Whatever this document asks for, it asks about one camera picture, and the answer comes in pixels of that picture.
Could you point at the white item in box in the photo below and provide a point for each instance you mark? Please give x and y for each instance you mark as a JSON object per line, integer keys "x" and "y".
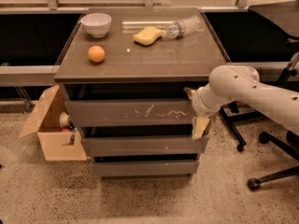
{"x": 64, "y": 120}

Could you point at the grey bottom drawer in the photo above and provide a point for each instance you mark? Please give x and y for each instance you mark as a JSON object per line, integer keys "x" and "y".
{"x": 146, "y": 168}

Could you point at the yellow sponge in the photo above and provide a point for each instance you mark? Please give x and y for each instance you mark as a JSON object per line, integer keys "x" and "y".
{"x": 147, "y": 36}

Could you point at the white ceramic bowl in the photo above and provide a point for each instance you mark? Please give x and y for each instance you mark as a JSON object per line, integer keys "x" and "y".
{"x": 96, "y": 24}

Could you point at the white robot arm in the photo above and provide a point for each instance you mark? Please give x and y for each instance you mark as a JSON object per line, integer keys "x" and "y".
{"x": 229, "y": 83}

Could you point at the grey drawer cabinet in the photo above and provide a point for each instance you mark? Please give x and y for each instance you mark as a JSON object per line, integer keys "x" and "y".
{"x": 131, "y": 71}

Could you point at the grey top drawer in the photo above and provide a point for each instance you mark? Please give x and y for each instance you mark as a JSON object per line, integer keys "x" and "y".
{"x": 111, "y": 113}

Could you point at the orange fruit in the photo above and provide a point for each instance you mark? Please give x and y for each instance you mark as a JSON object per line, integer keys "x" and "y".
{"x": 96, "y": 54}

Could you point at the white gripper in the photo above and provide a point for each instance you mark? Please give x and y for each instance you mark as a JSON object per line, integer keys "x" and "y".
{"x": 198, "y": 104}

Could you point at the open cardboard box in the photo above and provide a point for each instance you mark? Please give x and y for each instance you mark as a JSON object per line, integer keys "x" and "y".
{"x": 57, "y": 144}

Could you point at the grey middle drawer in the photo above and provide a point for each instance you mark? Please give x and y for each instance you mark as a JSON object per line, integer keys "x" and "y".
{"x": 153, "y": 145}

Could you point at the grey drawer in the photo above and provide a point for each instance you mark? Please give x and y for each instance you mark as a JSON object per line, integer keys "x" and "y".
{"x": 146, "y": 168}
{"x": 153, "y": 145}
{"x": 111, "y": 113}

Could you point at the clear plastic water bottle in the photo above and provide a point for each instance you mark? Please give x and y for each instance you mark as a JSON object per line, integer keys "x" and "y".
{"x": 182, "y": 27}

